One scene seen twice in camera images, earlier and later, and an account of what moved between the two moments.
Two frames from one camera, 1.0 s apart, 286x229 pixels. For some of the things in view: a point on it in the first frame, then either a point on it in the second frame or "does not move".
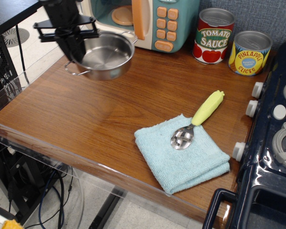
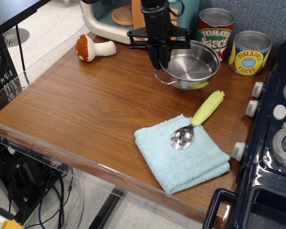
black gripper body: [66, 27] to [157, 30]
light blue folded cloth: [177, 170] does not move
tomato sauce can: [214, 29] does not move
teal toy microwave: [164, 26] does not move
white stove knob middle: [251, 108] does not move
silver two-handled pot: [108, 56] to [193, 67]
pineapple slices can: [249, 52] does not move
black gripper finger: [77, 48] to [164, 57]
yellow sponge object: [11, 224] does not move
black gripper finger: [65, 46] to [154, 55]
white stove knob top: [257, 89] does not move
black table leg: [110, 204] does not move
